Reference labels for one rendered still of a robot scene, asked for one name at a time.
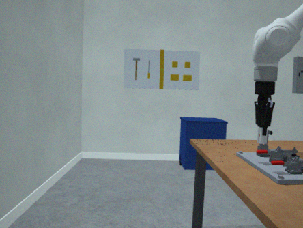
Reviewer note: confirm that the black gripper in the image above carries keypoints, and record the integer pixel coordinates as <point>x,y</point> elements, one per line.
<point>263,117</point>

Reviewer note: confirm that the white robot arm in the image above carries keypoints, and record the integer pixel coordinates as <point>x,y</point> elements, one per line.
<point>273,42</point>

